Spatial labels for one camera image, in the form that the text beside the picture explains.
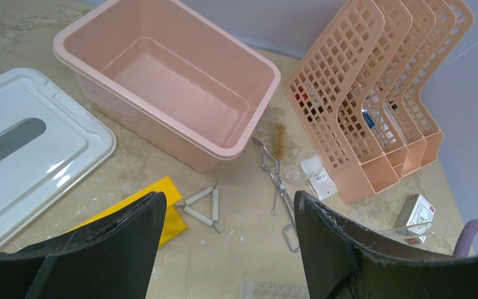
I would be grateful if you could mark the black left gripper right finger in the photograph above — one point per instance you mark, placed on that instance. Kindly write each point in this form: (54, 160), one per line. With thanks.
(343, 259)

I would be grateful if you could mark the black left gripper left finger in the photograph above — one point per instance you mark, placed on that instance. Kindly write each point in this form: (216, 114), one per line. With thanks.
(112, 257)

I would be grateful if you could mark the yellow test tube rack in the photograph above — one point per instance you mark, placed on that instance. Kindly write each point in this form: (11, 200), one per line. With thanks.
(174, 224)

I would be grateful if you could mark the brown bristle tube brush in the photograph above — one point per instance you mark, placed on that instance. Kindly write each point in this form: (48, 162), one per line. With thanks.
(278, 152)

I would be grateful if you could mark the small white plastic bag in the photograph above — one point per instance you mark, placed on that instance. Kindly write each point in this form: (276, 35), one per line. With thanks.
(323, 185)

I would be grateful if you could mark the small white red box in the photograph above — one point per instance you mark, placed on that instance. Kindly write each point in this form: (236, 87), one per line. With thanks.
(415, 219)

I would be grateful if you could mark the metal crucible tongs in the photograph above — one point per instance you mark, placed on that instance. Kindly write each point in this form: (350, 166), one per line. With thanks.
(272, 166)

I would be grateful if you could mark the white plastic bin lid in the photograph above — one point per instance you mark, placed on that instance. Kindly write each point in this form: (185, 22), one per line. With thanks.
(48, 143)

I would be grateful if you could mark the peach mesh file organizer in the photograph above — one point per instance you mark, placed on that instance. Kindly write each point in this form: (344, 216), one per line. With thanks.
(357, 91)

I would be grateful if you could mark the pink plastic bin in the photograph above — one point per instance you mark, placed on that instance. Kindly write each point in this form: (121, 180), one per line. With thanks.
(171, 76)

